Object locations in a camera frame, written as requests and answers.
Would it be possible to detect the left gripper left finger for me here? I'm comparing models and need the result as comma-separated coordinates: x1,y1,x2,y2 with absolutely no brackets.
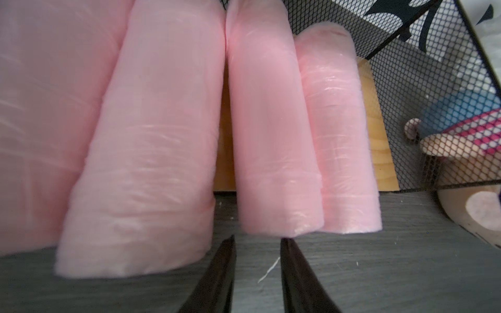
178,236,237,313

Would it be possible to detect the pink trash bag roll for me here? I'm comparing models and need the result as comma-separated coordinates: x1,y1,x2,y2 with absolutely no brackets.
226,1,324,237
294,22,382,234
1,1,133,256
55,1,226,279

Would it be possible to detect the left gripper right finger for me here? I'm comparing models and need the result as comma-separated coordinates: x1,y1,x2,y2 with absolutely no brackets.
280,238,341,313

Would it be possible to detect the wooden wire shelf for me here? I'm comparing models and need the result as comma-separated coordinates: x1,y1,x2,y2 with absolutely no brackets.
213,0,501,193

